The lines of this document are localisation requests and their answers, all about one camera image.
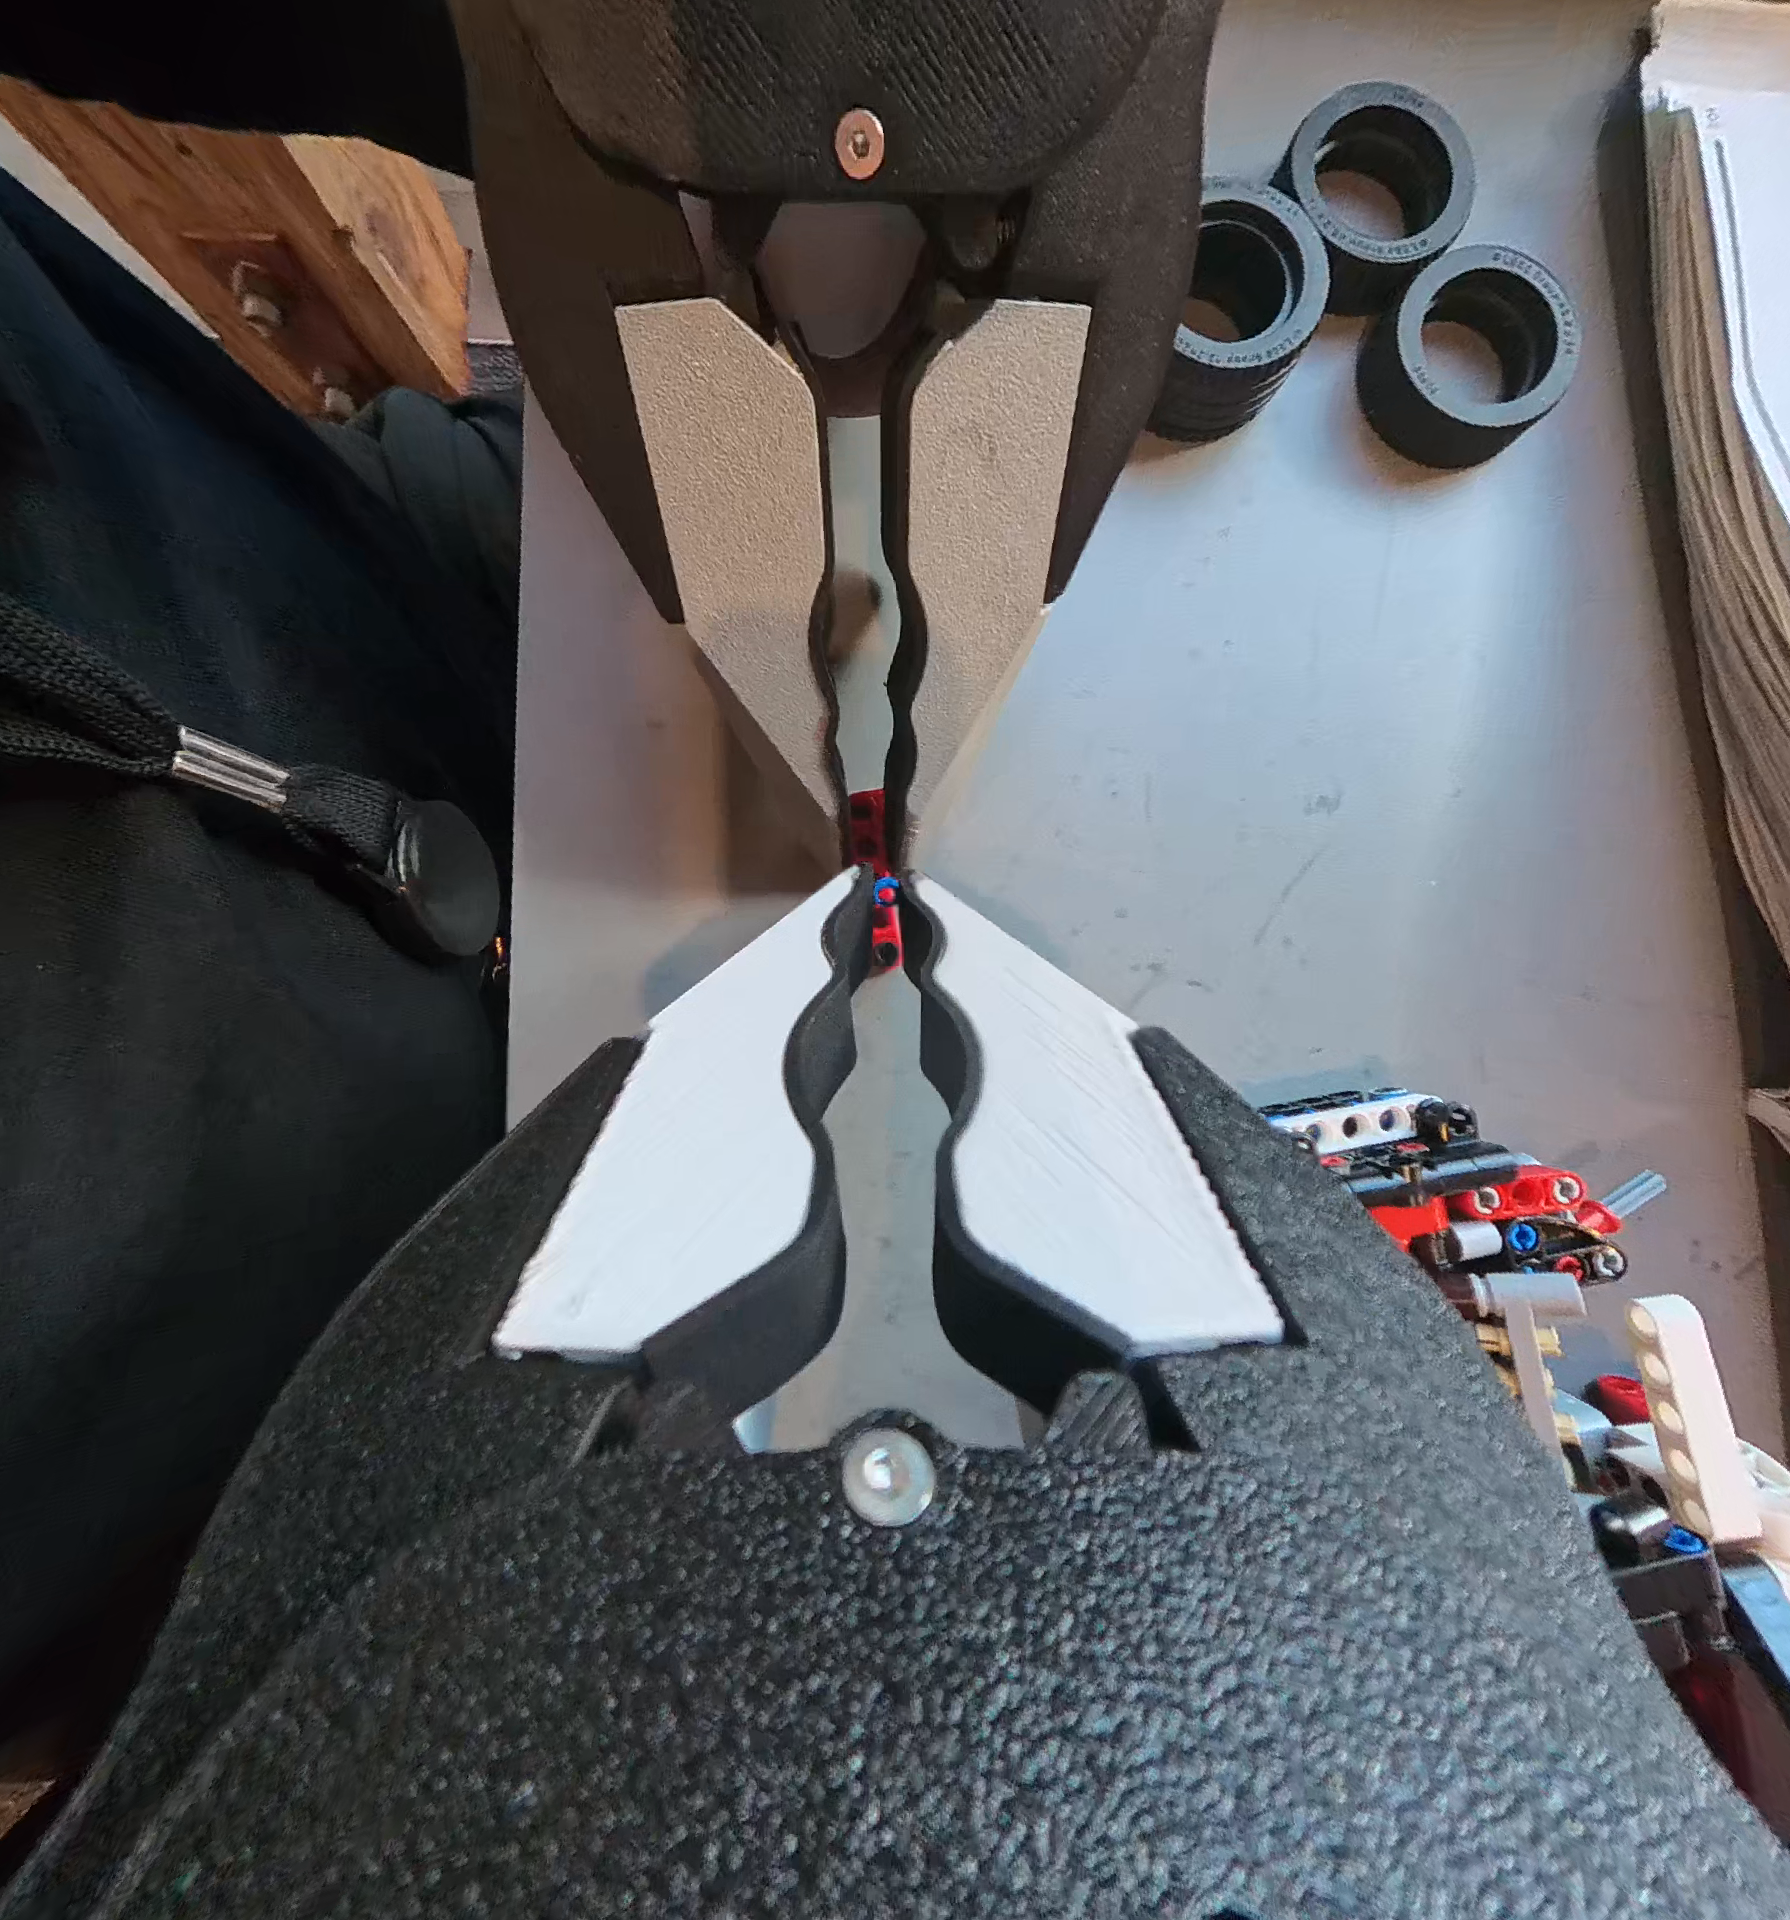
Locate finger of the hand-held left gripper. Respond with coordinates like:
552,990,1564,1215
885,293,1095,867
612,293,855,867

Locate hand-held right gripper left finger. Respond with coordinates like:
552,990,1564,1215
490,865,873,1399

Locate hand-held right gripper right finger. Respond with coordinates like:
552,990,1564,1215
898,873,1287,1415

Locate red angled brick beam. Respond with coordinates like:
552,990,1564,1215
845,785,911,978

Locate toy brick race car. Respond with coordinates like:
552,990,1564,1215
1253,1091,1790,1883

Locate grey desk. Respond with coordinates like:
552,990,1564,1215
503,0,1790,1502

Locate open instruction booklet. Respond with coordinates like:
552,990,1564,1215
1642,0,1790,1279

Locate black harness strap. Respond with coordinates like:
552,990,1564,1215
0,552,503,961

